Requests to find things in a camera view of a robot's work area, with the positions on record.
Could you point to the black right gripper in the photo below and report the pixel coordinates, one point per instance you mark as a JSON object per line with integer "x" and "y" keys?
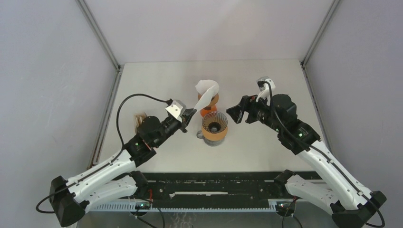
{"x": 248, "y": 103}

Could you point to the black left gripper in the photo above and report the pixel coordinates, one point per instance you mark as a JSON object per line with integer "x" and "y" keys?
{"x": 188, "y": 115}

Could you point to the orange glass carafe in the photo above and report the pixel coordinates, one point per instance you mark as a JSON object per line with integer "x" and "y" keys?
{"x": 208, "y": 110}

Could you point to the grey ribbed glass dripper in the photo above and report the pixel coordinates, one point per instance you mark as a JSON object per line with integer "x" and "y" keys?
{"x": 214, "y": 122}

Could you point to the white paper coffee filter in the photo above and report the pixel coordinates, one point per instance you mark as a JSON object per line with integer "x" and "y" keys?
{"x": 203, "y": 85}

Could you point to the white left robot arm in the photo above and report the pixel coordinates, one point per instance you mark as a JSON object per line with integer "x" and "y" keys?
{"x": 117, "y": 176}

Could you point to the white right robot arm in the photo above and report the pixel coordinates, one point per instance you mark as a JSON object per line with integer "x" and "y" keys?
{"x": 349, "y": 203}

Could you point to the orange coffee filter box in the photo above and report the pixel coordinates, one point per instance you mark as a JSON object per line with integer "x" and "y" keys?
{"x": 138, "y": 119}

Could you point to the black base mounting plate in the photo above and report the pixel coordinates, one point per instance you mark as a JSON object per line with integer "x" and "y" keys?
{"x": 212, "y": 190}

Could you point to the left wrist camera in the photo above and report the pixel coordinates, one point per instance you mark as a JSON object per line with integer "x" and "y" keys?
{"x": 176, "y": 109}

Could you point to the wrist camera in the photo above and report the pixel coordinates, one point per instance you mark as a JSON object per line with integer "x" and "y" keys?
{"x": 176, "y": 109}
{"x": 266, "y": 86}

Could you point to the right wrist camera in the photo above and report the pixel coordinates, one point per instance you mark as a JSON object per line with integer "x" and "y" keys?
{"x": 266, "y": 86}

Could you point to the aluminium frame rail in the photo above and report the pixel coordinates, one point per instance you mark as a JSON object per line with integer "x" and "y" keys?
{"x": 89, "y": 16}

